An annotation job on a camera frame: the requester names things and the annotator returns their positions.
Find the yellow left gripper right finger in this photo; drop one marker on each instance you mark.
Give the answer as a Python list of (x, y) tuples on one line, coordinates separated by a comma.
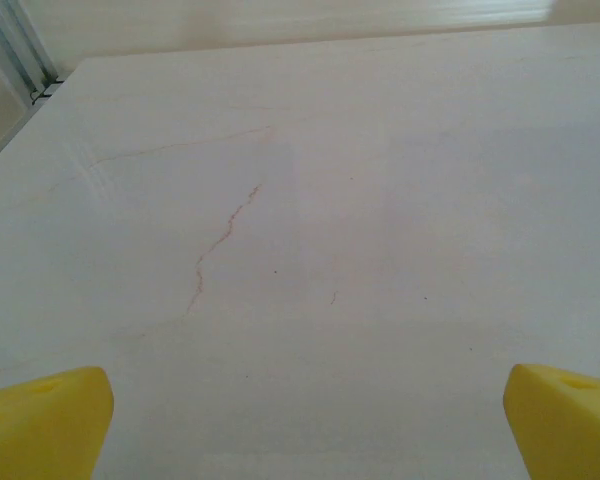
[(570, 430)]

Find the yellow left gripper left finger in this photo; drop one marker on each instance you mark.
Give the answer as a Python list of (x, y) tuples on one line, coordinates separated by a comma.
[(40, 425)]

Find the aluminium frame post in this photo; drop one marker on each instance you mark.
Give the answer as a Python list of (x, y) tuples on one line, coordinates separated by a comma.
[(15, 45)]

